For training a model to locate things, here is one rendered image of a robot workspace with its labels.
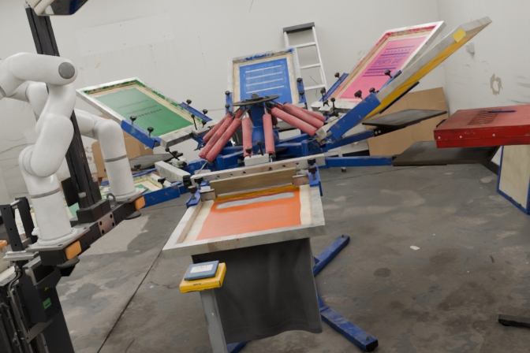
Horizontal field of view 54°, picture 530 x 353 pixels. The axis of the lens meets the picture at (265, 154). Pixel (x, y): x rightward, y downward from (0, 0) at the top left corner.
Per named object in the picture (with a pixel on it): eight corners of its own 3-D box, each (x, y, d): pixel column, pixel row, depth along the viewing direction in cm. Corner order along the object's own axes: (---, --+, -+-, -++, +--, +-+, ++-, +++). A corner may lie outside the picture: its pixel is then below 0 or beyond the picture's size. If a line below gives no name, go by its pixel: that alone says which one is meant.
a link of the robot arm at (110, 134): (106, 163, 203) (96, 123, 199) (99, 159, 214) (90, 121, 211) (130, 157, 207) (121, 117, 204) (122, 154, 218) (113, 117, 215)
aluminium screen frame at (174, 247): (326, 235, 180) (324, 224, 180) (164, 259, 186) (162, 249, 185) (317, 176, 257) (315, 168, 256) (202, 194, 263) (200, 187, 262)
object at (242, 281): (325, 334, 198) (307, 229, 189) (210, 349, 203) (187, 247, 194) (325, 329, 201) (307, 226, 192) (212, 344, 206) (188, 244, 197)
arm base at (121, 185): (96, 202, 210) (87, 165, 206) (113, 192, 221) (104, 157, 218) (130, 198, 205) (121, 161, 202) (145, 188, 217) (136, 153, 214)
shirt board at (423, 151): (505, 152, 266) (504, 137, 264) (490, 176, 234) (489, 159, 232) (285, 159, 342) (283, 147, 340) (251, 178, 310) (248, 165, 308)
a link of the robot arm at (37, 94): (20, 115, 185) (16, 113, 202) (120, 148, 203) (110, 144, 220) (33, 77, 186) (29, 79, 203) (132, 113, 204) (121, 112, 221)
